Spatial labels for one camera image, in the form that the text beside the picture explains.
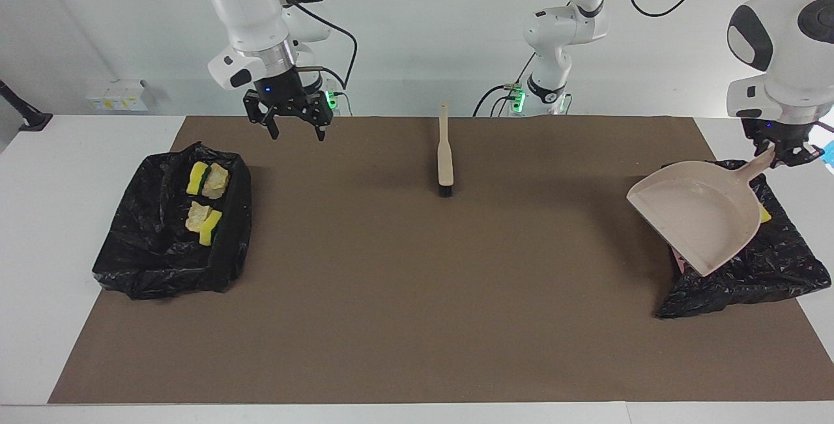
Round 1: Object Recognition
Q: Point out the black bag over pink bin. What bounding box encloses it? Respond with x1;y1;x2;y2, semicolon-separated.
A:
655;160;833;319

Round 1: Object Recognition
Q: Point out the green yellow sponge piece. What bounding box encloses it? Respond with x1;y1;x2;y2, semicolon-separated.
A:
186;162;210;196

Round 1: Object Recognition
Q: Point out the torn pale bread chunk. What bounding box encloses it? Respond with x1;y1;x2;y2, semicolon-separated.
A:
185;201;214;233

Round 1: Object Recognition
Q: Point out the small yellow sponge piece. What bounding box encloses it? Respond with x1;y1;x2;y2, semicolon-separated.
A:
199;210;223;247

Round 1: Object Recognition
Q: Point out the striped croissant piece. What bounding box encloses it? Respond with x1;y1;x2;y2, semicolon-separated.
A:
202;163;231;200

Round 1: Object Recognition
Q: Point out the black clamp stand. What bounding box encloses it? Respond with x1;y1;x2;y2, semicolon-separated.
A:
0;79;53;132

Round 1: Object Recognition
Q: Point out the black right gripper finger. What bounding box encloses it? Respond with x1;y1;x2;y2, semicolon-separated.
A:
306;93;335;143
243;89;281;141

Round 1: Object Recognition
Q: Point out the black bag lined bin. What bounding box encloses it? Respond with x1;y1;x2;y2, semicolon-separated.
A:
92;142;253;301

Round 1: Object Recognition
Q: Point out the beige hand brush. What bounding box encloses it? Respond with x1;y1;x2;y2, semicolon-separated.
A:
437;102;455;199

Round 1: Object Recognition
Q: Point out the brown table mat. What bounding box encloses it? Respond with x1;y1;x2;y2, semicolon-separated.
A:
49;116;834;405

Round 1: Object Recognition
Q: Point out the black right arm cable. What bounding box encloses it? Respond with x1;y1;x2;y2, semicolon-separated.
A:
266;0;358;91

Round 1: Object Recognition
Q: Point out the white cardboard box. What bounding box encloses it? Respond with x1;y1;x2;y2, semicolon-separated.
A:
86;80;149;112

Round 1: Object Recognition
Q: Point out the beige plastic dustpan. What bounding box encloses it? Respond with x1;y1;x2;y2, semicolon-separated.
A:
626;147;777;277

